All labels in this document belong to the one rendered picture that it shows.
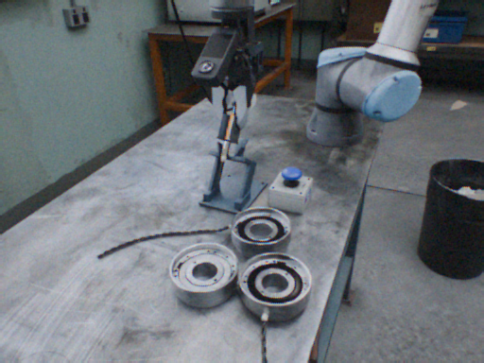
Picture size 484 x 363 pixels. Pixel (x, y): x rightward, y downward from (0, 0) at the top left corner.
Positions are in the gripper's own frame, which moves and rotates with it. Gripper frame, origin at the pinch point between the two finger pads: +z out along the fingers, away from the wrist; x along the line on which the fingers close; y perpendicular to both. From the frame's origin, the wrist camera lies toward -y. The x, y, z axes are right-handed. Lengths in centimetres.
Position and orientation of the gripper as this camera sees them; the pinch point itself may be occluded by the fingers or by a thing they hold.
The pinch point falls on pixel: (231, 123)
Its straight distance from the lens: 74.9
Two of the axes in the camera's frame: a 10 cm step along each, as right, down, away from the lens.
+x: -8.9, -2.1, 4.0
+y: 4.5, -4.8, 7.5
